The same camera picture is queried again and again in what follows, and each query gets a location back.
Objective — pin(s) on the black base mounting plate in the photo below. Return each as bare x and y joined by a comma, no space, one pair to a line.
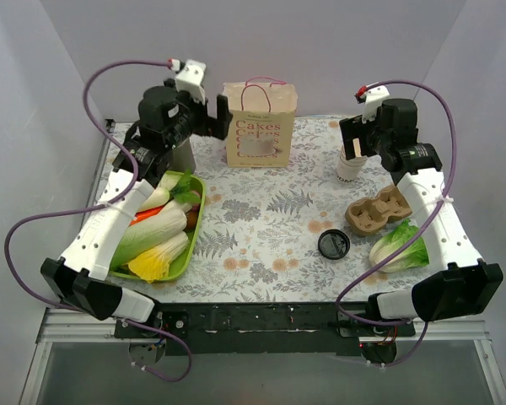
258,328

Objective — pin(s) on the green plastic tray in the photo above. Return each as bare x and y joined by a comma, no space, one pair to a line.
186,194

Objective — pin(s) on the floral patterned table mat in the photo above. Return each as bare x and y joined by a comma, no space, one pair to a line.
260,226

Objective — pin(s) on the brown cardboard cup carrier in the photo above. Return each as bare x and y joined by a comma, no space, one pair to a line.
368,216

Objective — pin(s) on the white radish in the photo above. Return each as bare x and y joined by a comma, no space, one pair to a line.
158,198

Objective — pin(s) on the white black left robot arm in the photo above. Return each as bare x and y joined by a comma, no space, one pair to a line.
78,275

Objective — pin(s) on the aluminium frame rail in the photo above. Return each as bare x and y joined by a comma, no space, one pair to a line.
62,326

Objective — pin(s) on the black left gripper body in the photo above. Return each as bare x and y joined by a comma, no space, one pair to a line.
212,116

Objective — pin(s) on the orange carrot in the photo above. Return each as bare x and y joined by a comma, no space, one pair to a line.
141,216

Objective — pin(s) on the stack of white paper cups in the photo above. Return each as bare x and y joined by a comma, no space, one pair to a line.
348,170

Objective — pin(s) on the kraft paper cakes bag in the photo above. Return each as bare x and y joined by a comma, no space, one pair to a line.
260,133

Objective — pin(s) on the long green napa cabbage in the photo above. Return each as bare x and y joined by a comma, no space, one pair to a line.
166,227

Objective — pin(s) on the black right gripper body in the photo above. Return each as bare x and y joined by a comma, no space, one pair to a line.
363,135

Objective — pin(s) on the yellow napa cabbage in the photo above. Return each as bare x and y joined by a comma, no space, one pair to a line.
154,264

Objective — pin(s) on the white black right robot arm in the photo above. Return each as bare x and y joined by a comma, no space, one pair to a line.
463,283

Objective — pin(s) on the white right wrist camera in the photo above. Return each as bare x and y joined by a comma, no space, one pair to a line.
371,96

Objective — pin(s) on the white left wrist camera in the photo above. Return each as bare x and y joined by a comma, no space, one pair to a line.
189,77

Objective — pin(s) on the black plastic cup lid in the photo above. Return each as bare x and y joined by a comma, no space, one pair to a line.
333,244

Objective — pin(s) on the grey straw holder cup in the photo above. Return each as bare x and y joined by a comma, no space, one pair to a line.
183,159

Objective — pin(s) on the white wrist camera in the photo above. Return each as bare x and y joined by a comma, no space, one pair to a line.
189,77
371,96

